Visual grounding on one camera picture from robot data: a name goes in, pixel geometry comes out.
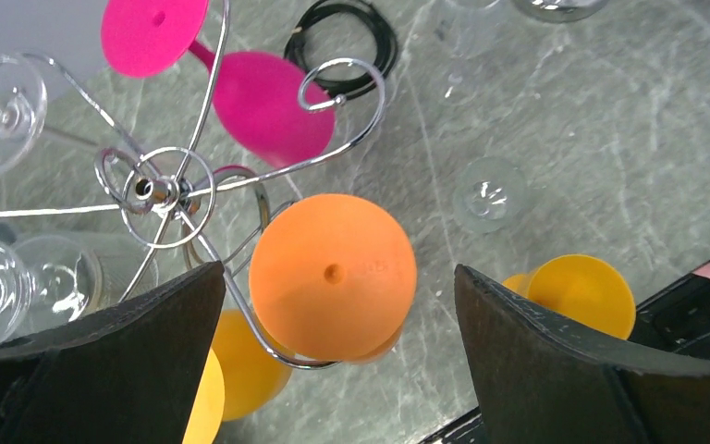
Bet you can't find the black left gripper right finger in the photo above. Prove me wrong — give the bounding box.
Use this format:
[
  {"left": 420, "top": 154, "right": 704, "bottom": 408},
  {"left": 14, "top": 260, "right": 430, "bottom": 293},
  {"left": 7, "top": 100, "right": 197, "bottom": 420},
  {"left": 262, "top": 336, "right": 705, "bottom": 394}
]
[{"left": 454, "top": 265, "right": 710, "bottom": 443}]

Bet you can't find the yellow wine glass left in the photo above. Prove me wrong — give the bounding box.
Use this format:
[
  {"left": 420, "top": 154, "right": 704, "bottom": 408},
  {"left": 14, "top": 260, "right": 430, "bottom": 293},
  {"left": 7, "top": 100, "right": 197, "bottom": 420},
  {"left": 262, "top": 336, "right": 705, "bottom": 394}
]
[{"left": 183, "top": 309, "right": 292, "bottom": 443}]

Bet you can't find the black coiled cable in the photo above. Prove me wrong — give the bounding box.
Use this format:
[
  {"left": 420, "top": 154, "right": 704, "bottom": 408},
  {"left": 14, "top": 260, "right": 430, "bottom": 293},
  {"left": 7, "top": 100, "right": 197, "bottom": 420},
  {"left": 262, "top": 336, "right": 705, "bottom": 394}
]
[{"left": 283, "top": 0, "right": 400, "bottom": 99}]

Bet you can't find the clear wine glass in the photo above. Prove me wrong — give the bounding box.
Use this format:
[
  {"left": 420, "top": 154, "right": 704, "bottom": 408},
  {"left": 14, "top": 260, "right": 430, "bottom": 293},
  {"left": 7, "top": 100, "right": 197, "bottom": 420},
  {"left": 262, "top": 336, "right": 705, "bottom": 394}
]
[
  {"left": 0, "top": 232, "right": 158, "bottom": 344},
  {"left": 0, "top": 52, "right": 99, "bottom": 174},
  {"left": 452, "top": 156, "right": 530, "bottom": 234}
]

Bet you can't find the chrome wine glass rack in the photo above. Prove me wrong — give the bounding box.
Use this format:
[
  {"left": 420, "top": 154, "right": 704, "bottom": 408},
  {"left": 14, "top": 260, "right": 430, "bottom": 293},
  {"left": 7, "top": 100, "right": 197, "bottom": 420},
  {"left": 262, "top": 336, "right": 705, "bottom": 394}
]
[{"left": 0, "top": 1, "right": 386, "bottom": 370}]

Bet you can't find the clear tumbler glass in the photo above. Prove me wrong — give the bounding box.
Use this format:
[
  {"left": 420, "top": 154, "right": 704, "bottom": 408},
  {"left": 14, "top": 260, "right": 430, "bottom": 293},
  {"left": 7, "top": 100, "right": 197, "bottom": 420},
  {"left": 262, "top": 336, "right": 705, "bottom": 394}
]
[{"left": 430, "top": 0, "right": 508, "bottom": 59}]

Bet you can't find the orange wine glass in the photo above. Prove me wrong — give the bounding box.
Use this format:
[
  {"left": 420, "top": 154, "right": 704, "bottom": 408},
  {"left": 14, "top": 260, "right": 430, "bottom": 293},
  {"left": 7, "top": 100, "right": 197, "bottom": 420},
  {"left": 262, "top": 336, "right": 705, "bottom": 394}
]
[{"left": 249, "top": 193, "right": 418, "bottom": 364}]

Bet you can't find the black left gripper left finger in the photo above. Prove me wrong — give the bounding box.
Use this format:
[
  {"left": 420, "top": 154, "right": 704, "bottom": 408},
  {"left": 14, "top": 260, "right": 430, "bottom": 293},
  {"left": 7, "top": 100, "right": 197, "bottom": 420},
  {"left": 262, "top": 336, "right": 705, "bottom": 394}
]
[{"left": 0, "top": 262, "right": 226, "bottom": 443}]

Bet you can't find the pink wine glass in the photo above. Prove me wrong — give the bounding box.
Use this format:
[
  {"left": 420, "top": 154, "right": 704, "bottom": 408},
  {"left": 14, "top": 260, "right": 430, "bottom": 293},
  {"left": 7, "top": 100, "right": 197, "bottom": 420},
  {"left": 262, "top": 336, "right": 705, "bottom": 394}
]
[{"left": 100, "top": 0, "right": 336, "bottom": 168}]

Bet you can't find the yellow-orange wine glass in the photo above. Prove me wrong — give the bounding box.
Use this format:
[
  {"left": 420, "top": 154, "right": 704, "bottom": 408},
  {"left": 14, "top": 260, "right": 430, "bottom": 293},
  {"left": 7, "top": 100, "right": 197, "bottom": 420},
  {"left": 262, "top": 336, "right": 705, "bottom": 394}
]
[{"left": 502, "top": 254, "right": 636, "bottom": 339}]

